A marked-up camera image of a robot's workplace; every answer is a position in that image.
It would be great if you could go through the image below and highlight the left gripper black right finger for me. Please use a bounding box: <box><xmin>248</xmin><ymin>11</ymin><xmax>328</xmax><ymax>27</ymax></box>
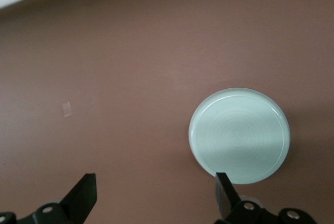
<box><xmin>215</xmin><ymin>172</ymin><xmax>318</xmax><ymax>224</ymax></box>

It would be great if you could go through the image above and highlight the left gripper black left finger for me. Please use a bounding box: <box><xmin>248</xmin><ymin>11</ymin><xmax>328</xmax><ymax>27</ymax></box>
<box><xmin>15</xmin><ymin>173</ymin><xmax>98</xmax><ymax>224</ymax></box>

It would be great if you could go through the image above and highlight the pale green round plate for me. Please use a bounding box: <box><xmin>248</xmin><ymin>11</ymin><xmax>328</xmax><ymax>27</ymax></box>
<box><xmin>188</xmin><ymin>87</ymin><xmax>290</xmax><ymax>185</ymax></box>

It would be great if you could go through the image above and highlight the small clear tape piece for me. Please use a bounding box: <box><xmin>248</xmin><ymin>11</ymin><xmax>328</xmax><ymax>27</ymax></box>
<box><xmin>62</xmin><ymin>101</ymin><xmax>72</xmax><ymax>118</ymax></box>

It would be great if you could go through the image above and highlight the brown table cover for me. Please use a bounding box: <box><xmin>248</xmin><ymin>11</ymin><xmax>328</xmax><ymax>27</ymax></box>
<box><xmin>0</xmin><ymin>0</ymin><xmax>334</xmax><ymax>224</ymax></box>

